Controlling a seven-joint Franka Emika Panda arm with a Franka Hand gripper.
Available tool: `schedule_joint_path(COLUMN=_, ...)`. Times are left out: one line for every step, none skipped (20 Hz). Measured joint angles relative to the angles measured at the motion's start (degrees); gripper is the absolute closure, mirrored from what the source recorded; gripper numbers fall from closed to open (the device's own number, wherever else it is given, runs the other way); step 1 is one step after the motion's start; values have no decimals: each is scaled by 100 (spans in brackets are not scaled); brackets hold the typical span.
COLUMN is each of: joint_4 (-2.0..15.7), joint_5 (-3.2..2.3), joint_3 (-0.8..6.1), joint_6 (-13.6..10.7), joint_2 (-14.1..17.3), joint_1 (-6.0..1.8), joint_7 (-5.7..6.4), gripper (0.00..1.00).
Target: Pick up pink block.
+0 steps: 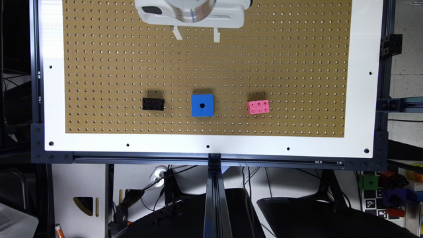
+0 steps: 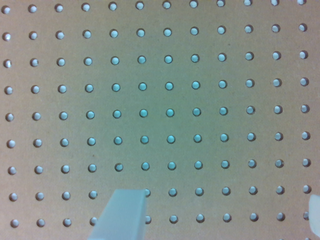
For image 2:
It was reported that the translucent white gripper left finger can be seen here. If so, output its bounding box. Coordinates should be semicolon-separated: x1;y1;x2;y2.
87;189;147;240

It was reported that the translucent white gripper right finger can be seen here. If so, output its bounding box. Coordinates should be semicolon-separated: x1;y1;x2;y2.
309;195;320;236

